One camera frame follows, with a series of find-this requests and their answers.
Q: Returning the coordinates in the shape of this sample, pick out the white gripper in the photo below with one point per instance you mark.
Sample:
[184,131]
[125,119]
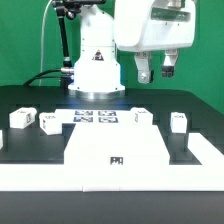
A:
[149,25]

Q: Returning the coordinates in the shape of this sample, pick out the white square tabletop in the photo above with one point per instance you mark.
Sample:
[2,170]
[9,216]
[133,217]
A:
[106,145]

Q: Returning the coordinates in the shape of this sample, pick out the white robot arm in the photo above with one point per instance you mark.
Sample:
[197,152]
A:
[97,74]

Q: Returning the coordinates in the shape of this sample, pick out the white tag sheet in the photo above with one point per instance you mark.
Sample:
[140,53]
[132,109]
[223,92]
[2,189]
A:
[73,116]

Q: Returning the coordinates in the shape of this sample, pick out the white U-shaped obstacle fence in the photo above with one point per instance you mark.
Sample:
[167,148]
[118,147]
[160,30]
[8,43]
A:
[208,175]

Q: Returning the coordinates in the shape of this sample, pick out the white part at left edge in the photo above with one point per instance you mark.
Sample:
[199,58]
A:
[1,139]

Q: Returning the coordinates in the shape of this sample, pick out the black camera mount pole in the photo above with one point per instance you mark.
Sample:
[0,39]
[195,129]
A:
[69,9]

